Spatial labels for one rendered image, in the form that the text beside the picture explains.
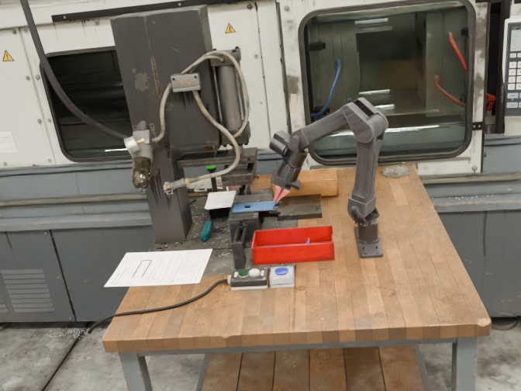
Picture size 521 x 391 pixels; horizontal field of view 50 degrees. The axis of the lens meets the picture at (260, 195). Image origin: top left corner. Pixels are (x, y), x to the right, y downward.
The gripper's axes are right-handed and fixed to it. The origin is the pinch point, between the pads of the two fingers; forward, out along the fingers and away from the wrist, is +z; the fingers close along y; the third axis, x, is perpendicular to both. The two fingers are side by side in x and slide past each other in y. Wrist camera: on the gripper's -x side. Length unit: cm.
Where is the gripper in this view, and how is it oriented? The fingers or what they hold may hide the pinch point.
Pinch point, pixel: (275, 201)
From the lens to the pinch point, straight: 189.7
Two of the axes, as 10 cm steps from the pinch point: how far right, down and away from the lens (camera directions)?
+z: -3.9, 8.4, 3.8
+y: -9.2, -3.9, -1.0
